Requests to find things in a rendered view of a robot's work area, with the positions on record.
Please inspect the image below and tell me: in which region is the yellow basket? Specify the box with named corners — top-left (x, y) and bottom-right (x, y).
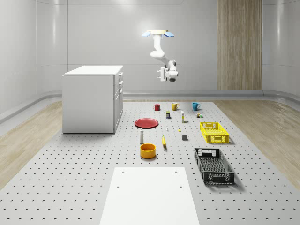
top-left (199, 121), bottom-right (230, 144)

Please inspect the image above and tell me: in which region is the white cabinet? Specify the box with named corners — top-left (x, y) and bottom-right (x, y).
top-left (62, 65), bottom-right (124, 135)

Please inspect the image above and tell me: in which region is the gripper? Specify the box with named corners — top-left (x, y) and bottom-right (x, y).
top-left (157, 67), bottom-right (169, 83)

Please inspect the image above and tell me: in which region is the red plate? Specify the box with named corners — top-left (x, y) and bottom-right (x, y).
top-left (134, 118), bottom-right (160, 129)

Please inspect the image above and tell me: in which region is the dark grey basket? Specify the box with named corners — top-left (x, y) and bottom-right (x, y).
top-left (194, 148), bottom-right (235, 186)

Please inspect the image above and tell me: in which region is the white board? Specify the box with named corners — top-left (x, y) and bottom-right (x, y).
top-left (99, 167), bottom-right (201, 225)

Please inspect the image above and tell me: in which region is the drone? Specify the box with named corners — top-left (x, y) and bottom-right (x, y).
top-left (141, 30), bottom-right (175, 38)

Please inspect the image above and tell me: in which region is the yellow bowl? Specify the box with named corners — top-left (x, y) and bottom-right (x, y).
top-left (140, 143), bottom-right (157, 159)

